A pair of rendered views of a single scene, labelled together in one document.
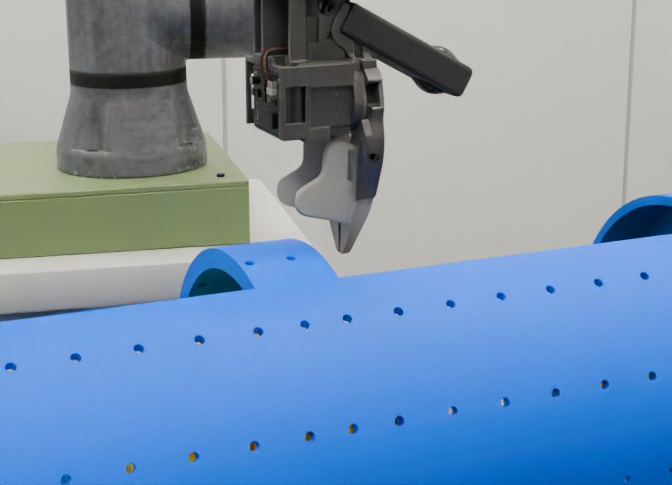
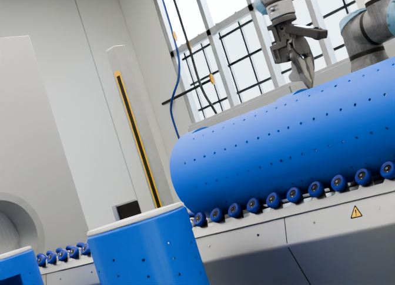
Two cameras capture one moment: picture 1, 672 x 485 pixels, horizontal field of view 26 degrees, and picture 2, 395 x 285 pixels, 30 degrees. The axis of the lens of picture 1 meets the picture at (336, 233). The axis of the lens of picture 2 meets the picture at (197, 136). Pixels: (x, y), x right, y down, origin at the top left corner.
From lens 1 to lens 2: 1.80 m
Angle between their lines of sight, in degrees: 69
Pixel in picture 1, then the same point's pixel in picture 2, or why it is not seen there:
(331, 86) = (281, 47)
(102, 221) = not seen: hidden behind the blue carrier
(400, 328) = (294, 104)
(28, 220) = not seen: hidden behind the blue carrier
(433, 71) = (308, 34)
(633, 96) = not seen: outside the picture
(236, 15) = (371, 27)
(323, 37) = (283, 35)
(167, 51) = (362, 44)
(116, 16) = (346, 39)
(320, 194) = (293, 74)
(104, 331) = (241, 117)
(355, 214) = (301, 77)
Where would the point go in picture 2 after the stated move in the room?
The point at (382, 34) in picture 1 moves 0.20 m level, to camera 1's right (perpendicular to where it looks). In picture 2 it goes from (294, 29) to (332, 5)
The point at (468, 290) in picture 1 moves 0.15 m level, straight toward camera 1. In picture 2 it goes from (315, 91) to (265, 106)
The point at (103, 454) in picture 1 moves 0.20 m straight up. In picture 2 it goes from (231, 143) to (210, 76)
